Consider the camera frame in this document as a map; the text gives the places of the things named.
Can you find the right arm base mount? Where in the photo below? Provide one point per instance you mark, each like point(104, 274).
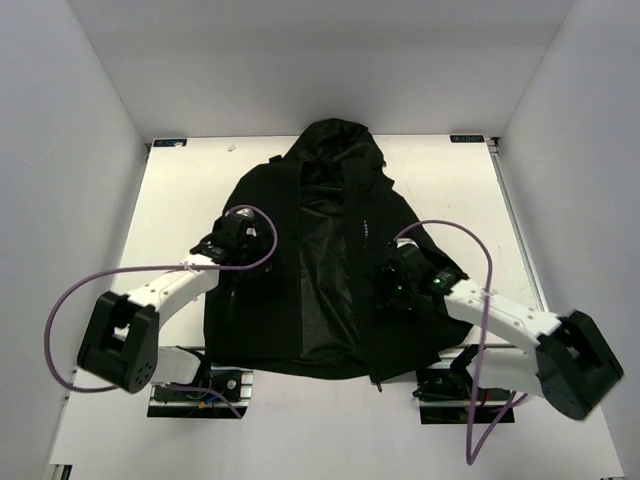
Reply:
point(444, 392)

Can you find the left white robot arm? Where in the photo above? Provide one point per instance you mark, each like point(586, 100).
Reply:
point(121, 343)

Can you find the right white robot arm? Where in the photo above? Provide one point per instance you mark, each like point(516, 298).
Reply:
point(563, 359)

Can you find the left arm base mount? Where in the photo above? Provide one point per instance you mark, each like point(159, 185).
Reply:
point(219, 393)

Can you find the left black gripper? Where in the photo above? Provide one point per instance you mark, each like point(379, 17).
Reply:
point(255, 242)

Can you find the blue table label left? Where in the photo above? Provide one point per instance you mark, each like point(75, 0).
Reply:
point(169, 143)

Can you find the blue table label right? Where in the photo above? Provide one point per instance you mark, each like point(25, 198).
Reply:
point(467, 138)

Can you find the black jacket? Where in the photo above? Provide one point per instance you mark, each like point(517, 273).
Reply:
point(313, 312)

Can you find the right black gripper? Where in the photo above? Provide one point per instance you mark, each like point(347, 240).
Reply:
point(386, 278)

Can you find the blue table label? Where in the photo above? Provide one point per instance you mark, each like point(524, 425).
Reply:
point(467, 138)
point(169, 143)

